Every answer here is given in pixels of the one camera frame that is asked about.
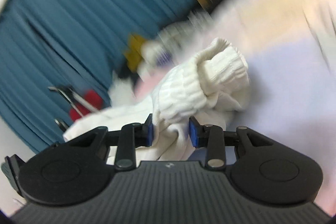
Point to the black pole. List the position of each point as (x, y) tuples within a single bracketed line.
[(61, 124)]

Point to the red cloth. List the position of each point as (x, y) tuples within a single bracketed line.
[(93, 98)]

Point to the grey white clothes pile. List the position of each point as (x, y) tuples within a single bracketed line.
[(172, 42)]

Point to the mustard yellow garment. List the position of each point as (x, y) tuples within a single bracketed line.
[(133, 53)]

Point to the white jacket with lettered band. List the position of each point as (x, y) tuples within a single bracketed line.
[(211, 86)]

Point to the pastel rainbow duvet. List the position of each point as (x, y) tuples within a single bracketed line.
[(289, 46)]

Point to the blue curtain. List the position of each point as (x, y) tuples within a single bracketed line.
[(80, 43)]

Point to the silver tripod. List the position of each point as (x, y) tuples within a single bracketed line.
[(68, 93)]

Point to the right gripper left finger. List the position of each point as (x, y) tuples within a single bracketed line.
[(127, 139)]

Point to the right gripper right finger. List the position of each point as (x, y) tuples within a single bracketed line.
[(214, 139)]

